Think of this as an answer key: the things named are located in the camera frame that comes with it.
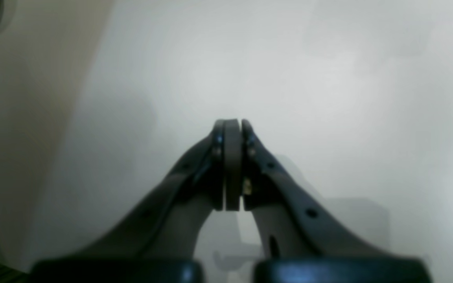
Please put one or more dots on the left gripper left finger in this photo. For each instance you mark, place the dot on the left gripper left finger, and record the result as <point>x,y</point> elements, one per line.
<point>155,242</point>

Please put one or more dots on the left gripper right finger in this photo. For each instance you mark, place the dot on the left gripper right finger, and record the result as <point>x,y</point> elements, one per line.
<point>302,241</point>

